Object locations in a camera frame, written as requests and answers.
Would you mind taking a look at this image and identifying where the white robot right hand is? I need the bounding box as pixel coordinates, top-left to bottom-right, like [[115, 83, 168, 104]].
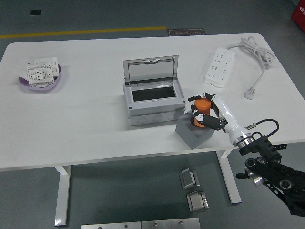
[[188, 92, 249, 145]]

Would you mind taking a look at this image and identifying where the orange cylinder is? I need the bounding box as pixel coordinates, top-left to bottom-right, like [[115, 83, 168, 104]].
[[190, 98, 212, 128]]

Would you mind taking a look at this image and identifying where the clear hinged box lid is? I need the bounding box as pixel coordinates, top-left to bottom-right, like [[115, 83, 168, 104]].
[[122, 54, 179, 84]]

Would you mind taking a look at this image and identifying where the grey cube with round hole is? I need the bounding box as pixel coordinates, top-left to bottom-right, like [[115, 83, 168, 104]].
[[175, 110, 215, 150]]

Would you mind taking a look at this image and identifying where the grey electrical junction box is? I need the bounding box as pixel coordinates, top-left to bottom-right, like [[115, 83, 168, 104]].
[[122, 76, 186, 126]]

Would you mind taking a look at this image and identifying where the red box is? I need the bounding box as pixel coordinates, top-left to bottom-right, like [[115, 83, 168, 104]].
[[291, 0, 305, 31]]

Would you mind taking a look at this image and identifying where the white power strip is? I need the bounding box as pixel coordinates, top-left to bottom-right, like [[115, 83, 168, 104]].
[[203, 47, 236, 88]]

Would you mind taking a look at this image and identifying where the white table leg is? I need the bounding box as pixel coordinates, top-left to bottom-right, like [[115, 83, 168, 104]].
[[54, 165, 71, 227], [215, 149, 243, 205]]

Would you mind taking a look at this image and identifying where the small metal block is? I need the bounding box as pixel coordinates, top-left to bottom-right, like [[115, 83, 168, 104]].
[[179, 168, 200, 190], [186, 190, 210, 213]]

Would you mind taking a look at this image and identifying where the dark floor sign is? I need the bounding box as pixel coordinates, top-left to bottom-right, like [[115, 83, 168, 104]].
[[166, 28, 205, 37]]

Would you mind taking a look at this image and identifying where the grey metal plate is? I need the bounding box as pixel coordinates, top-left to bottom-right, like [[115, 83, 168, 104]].
[[80, 221, 141, 229], [141, 217, 201, 229]]

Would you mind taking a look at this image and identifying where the yellow floor tape line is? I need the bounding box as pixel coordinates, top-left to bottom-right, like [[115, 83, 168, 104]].
[[0, 26, 167, 39]]

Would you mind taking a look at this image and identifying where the purple bowl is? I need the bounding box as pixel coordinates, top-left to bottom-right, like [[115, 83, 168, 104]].
[[18, 63, 62, 92]]

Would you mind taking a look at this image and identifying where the white socket module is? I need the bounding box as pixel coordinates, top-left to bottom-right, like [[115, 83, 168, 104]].
[[25, 64, 54, 87]]

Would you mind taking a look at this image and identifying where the white power cord with plug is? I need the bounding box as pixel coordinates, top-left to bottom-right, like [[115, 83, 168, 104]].
[[226, 36, 276, 100]]

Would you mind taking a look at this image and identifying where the white wall switch plate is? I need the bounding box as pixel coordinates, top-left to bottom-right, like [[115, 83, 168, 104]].
[[33, 56, 60, 81]]

